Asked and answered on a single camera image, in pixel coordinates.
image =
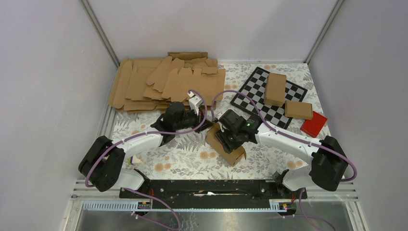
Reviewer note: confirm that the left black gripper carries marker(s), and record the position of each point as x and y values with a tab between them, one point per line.
198	119

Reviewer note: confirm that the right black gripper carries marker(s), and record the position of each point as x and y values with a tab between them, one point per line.
229	146

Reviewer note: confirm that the brown cardboard box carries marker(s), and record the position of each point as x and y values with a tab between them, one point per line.
224	144

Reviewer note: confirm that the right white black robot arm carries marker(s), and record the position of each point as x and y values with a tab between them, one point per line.
325	158

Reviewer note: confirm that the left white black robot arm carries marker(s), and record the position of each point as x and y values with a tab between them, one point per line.
102	165

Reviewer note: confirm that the folded cardboard box upright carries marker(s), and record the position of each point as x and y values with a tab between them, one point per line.
275	90

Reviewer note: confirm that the folded cardboard box flat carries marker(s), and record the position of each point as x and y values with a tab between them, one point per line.
298	110

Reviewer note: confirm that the red box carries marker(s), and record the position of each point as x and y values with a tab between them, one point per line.
313	126

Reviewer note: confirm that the floral table mat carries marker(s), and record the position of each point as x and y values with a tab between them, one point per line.
189	157

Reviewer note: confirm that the stack of flat cardboard blanks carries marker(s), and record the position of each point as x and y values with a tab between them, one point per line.
148	84

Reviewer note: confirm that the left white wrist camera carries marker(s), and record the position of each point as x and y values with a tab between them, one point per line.
195	102

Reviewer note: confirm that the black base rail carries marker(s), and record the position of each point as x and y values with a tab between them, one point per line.
229	191

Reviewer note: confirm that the grey cable duct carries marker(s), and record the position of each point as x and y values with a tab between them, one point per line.
145	206

